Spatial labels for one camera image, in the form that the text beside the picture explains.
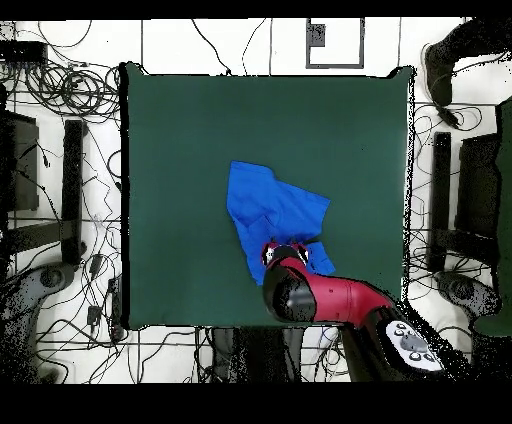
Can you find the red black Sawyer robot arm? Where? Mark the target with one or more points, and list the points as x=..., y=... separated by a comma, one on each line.
x=340, y=296

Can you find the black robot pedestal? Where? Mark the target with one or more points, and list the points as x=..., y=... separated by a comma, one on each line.
x=256, y=356

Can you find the flat black device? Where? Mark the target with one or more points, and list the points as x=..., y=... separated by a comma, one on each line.
x=22, y=51

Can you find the small black plug adapter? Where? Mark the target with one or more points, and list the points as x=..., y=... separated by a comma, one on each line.
x=94, y=315

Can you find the grey square floor frame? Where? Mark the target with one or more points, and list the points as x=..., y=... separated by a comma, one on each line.
x=335, y=65

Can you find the green cloth sheet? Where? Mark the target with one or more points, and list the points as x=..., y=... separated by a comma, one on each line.
x=504, y=200

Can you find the black box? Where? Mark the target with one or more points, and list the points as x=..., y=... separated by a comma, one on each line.
x=478, y=188
x=24, y=168

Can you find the small grey square plate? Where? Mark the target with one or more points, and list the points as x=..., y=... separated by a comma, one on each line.
x=317, y=35

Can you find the black stand bar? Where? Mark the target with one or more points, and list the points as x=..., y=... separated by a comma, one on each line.
x=72, y=192
x=440, y=192

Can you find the narrow black power strip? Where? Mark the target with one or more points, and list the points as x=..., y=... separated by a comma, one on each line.
x=116, y=308

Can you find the black power adapter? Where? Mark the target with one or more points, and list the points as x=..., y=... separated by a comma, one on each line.
x=450, y=116

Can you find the blue shirt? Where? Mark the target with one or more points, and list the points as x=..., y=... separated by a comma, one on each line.
x=272, y=200

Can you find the dark green table cloth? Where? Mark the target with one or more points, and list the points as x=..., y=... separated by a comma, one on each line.
x=180, y=160

